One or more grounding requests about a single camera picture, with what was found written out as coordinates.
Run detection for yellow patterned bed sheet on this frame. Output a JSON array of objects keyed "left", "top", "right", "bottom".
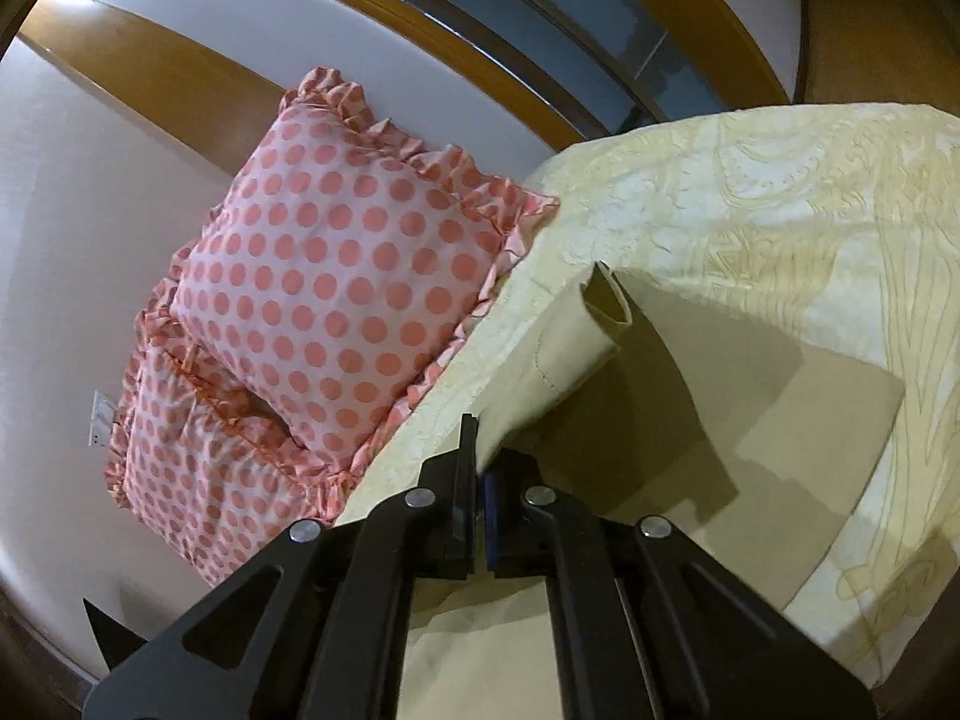
[{"left": 345, "top": 104, "right": 958, "bottom": 686}]

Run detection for beige khaki pants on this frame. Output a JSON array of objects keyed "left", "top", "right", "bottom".
[{"left": 400, "top": 268, "right": 903, "bottom": 718}]

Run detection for pink polka dot upper pillow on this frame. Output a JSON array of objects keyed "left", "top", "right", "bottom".
[{"left": 172, "top": 67, "right": 558, "bottom": 470}]

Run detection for blue glass window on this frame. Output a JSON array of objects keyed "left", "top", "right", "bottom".
[{"left": 400, "top": 0, "right": 726, "bottom": 138}]

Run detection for pink polka dot lower pillow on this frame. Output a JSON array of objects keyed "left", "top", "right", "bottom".
[{"left": 104, "top": 281, "right": 358, "bottom": 587}]

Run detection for pink polka dot pillow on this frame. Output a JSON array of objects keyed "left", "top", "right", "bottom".
[
  {"left": 172, "top": 67, "right": 558, "bottom": 470},
  {"left": 104, "top": 281, "right": 358, "bottom": 587}
]

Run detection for wooden white headboard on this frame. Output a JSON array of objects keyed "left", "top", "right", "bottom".
[{"left": 3, "top": 0, "right": 802, "bottom": 174}]

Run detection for white wall socket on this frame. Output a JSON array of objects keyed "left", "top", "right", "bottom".
[{"left": 88, "top": 392, "right": 117, "bottom": 449}]

